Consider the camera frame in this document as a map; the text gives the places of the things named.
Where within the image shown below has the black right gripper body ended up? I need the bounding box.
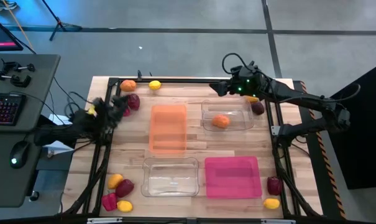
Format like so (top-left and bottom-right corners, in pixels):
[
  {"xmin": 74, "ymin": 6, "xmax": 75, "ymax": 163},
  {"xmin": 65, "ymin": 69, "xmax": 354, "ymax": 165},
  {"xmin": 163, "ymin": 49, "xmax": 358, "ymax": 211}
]
[{"xmin": 226, "ymin": 74, "xmax": 271, "ymax": 98}]

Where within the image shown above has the white paper sheet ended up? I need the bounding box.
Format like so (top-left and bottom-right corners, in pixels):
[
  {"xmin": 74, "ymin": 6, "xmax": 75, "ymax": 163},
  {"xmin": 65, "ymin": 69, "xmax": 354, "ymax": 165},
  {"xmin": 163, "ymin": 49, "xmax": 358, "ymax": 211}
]
[{"xmin": 47, "ymin": 113, "xmax": 76, "ymax": 156}]

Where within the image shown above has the thin orange rod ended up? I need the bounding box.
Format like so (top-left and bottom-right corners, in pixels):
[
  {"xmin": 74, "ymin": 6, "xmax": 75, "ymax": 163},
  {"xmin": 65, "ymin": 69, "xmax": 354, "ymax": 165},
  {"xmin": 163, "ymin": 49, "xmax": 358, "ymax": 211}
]
[{"xmin": 1, "ymin": 0, "xmax": 35, "ymax": 50}]

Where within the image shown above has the black tripod stand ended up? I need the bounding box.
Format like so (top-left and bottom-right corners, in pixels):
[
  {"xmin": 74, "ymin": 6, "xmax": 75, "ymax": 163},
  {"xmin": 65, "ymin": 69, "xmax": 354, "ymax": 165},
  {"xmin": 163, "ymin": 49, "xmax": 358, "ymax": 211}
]
[{"xmin": 40, "ymin": 0, "xmax": 83, "ymax": 42}]

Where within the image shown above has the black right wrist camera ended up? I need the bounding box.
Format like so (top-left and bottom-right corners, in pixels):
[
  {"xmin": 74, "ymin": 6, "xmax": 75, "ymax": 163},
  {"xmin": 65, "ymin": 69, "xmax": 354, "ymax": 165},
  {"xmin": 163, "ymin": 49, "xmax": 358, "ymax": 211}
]
[{"xmin": 230, "ymin": 61, "xmax": 260, "ymax": 78}]

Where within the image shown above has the black floor mat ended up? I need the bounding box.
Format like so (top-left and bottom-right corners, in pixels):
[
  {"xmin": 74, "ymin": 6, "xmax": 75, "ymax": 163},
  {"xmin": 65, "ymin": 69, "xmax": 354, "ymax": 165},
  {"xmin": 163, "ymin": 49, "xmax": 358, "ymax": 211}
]
[{"xmin": 329, "ymin": 60, "xmax": 376, "ymax": 190}]

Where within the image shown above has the dark red round fruit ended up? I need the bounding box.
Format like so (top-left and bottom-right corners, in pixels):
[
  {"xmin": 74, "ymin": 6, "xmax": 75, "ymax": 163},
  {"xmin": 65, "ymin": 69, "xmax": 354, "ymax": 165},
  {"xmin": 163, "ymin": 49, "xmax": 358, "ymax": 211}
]
[
  {"xmin": 126, "ymin": 93, "xmax": 141, "ymax": 111},
  {"xmin": 114, "ymin": 179, "xmax": 135, "ymax": 198},
  {"xmin": 250, "ymin": 101, "xmax": 265, "ymax": 116}
]

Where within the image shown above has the clear plastic bin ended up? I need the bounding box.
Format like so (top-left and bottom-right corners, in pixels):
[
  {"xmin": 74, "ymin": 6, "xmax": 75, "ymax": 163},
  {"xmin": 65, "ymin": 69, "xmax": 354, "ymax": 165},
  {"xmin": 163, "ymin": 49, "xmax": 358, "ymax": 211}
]
[
  {"xmin": 140, "ymin": 156, "xmax": 201, "ymax": 198},
  {"xmin": 201, "ymin": 98, "xmax": 255, "ymax": 133}
]

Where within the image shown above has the black screw clamp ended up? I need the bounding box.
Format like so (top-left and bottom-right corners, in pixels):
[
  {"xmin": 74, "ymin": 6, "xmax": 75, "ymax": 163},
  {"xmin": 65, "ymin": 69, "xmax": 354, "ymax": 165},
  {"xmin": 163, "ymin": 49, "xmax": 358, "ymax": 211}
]
[
  {"xmin": 0, "ymin": 58, "xmax": 36, "ymax": 73},
  {"xmin": 0, "ymin": 71, "xmax": 32, "ymax": 89}
]

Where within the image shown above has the dark grey desk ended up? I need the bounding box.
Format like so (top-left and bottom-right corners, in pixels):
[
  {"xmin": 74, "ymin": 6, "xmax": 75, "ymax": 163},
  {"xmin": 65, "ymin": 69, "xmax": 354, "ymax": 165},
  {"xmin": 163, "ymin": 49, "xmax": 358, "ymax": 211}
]
[{"xmin": 0, "ymin": 53, "xmax": 62, "ymax": 208}]

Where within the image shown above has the orange fruit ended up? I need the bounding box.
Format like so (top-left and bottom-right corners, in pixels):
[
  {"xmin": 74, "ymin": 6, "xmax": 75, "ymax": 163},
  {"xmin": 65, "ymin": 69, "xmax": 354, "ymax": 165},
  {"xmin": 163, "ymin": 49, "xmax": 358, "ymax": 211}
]
[
  {"xmin": 107, "ymin": 173, "xmax": 124, "ymax": 190},
  {"xmin": 211, "ymin": 114, "xmax": 231, "ymax": 129},
  {"xmin": 119, "ymin": 79, "xmax": 137, "ymax": 93}
]

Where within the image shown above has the pink translucent plastic bin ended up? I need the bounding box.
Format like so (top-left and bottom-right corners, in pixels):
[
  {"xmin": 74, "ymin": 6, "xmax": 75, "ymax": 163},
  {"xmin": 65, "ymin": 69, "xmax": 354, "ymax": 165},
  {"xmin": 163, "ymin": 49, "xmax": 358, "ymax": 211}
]
[{"xmin": 204, "ymin": 156, "xmax": 264, "ymax": 200}]

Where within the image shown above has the black computer monitor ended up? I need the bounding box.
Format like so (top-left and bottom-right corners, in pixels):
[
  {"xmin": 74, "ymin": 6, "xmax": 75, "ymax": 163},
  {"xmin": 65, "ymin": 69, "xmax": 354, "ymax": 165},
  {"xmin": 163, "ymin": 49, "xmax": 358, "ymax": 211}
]
[{"xmin": 0, "ymin": 12, "xmax": 24, "ymax": 52}]

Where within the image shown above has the black yellow hazard tape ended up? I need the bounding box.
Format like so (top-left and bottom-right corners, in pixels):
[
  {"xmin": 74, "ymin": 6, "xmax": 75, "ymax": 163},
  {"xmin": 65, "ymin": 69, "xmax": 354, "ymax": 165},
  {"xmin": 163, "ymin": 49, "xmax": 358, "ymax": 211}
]
[{"xmin": 299, "ymin": 80, "xmax": 347, "ymax": 220}]

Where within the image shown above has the black aluminium table frame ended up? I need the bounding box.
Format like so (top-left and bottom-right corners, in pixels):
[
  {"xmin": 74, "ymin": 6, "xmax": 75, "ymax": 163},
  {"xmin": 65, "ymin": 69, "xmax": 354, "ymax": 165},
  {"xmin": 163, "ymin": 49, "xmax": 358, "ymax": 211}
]
[{"xmin": 55, "ymin": 76, "xmax": 324, "ymax": 224}]

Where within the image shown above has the person's shoe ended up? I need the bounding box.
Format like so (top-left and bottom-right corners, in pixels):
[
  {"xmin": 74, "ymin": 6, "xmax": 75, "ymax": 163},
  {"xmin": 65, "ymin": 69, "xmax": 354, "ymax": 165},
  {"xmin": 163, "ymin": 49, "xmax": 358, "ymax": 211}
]
[{"xmin": 0, "ymin": 0, "xmax": 18, "ymax": 13}]

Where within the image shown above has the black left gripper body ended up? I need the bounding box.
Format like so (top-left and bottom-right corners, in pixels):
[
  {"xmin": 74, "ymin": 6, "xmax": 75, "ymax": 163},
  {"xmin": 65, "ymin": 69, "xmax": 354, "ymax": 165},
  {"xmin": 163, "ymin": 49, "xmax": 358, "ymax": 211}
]
[{"xmin": 81, "ymin": 96, "xmax": 117, "ymax": 133}]

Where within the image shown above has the black computer mouse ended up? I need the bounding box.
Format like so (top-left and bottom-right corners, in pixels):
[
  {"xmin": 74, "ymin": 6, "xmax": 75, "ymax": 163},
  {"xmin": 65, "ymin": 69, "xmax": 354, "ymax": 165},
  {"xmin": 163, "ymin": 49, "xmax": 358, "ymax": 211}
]
[{"xmin": 9, "ymin": 140, "xmax": 31, "ymax": 170}]

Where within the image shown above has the silver metal bracket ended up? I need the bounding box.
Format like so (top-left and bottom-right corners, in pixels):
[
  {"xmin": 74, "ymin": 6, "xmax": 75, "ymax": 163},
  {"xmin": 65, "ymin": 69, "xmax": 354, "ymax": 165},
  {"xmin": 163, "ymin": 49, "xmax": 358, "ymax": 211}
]
[
  {"xmin": 260, "ymin": 218, "xmax": 296, "ymax": 224},
  {"xmin": 86, "ymin": 217, "xmax": 124, "ymax": 224}
]

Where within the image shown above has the orange translucent plastic bin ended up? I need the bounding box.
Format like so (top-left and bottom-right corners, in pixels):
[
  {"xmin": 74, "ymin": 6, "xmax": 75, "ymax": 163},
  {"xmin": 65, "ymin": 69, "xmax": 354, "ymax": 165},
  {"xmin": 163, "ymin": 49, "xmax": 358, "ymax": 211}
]
[{"xmin": 148, "ymin": 103, "xmax": 188, "ymax": 155}]

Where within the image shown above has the black backlit keyboard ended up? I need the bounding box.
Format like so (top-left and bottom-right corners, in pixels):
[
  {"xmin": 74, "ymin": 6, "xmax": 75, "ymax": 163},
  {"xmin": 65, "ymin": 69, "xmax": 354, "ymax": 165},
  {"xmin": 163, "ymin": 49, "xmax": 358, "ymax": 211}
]
[{"xmin": 0, "ymin": 92, "xmax": 27, "ymax": 126}]

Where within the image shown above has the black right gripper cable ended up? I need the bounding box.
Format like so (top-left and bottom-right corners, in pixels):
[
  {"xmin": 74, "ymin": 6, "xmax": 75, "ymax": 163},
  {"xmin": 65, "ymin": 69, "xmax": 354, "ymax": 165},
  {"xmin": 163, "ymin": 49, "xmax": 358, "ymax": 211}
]
[{"xmin": 221, "ymin": 52, "xmax": 257, "ymax": 75}]

